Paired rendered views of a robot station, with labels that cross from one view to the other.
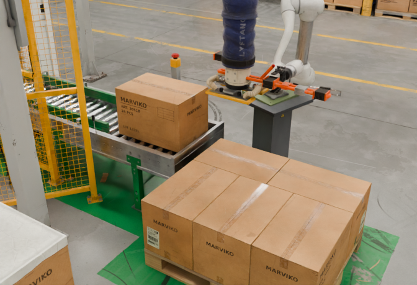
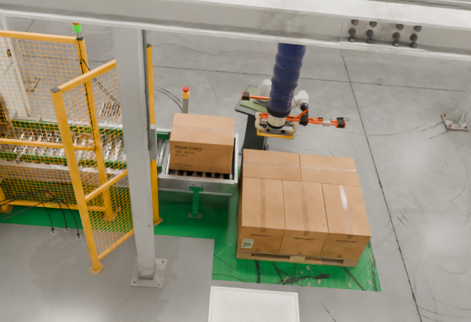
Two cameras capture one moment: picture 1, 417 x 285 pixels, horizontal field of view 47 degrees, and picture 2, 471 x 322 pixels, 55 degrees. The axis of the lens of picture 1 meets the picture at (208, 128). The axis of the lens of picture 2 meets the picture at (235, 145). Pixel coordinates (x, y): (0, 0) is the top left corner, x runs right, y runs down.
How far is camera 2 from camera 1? 2.59 m
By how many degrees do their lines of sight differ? 34
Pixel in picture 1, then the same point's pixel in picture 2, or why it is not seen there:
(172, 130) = (225, 161)
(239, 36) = (288, 98)
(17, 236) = (273, 307)
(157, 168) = (219, 190)
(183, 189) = (259, 205)
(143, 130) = (196, 164)
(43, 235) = (285, 299)
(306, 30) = not seen: hidden behind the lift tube
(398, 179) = (331, 130)
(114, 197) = (168, 212)
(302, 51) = not seen: hidden behind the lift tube
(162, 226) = (258, 236)
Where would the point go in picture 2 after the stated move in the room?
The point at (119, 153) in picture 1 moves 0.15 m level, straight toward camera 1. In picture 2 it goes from (181, 186) to (191, 196)
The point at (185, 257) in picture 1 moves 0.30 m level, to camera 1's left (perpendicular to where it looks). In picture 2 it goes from (274, 247) to (247, 260)
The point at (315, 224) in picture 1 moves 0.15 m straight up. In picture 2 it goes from (348, 203) to (352, 193)
